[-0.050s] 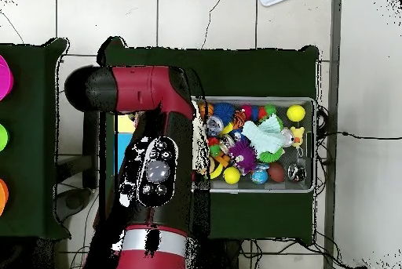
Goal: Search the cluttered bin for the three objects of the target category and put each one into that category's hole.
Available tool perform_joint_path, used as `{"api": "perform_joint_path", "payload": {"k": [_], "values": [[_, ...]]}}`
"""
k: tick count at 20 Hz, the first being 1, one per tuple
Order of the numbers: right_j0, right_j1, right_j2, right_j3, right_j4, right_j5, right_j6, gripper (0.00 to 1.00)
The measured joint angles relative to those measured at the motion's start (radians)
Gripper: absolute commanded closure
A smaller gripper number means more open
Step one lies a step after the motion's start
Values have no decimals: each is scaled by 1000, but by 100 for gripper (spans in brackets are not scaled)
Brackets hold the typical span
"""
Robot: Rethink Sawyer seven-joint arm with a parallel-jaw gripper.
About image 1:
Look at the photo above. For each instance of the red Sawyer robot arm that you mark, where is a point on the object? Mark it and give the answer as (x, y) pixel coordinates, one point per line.
(141, 90)

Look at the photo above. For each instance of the wooden box with three holes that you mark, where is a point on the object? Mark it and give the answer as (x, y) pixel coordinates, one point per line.
(124, 143)

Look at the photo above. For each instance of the small orange basketball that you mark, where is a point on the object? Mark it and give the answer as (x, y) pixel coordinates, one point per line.
(207, 110)

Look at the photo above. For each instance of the blue spiky ball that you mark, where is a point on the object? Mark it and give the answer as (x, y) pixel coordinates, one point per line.
(224, 111)

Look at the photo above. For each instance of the purple spiky toy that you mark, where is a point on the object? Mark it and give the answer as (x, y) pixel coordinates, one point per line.
(243, 156)

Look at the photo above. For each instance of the yellow ball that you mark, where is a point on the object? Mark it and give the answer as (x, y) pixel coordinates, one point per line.
(231, 175)
(296, 113)

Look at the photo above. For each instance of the mint green cloth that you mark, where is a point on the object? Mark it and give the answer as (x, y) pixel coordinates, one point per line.
(263, 135)

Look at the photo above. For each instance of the globe print ball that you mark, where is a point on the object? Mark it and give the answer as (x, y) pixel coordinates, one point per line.
(260, 176)

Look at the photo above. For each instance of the green spiky ball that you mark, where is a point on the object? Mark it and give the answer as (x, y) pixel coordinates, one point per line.
(270, 156)

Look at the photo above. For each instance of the dark green tablecloth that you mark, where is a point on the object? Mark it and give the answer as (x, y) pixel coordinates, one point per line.
(251, 71)
(31, 171)

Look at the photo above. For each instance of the yellow plush duck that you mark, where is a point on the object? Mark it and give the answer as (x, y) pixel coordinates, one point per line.
(297, 134)

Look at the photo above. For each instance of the black and silver can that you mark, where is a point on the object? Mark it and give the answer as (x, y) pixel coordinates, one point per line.
(296, 173)

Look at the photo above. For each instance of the lime green plastic cup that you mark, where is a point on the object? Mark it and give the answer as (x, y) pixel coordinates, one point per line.
(3, 137)

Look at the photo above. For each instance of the pink plastic bowl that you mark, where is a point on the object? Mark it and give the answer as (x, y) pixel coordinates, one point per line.
(4, 77)

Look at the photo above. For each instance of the orange plastic bowl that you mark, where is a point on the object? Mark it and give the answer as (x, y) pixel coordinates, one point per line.
(3, 197)

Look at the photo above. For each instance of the grey metal rail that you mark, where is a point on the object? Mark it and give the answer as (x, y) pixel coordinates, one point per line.
(334, 46)

